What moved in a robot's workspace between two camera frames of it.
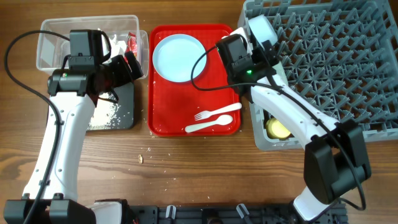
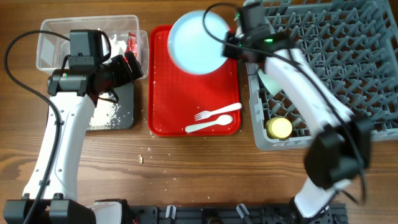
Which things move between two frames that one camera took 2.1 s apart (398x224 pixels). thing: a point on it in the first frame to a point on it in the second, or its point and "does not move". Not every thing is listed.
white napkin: x=117 y=47 does not move
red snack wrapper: x=132 y=44 does not move
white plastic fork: x=206 y=114 does not move
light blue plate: x=175 y=56 to x=191 y=46
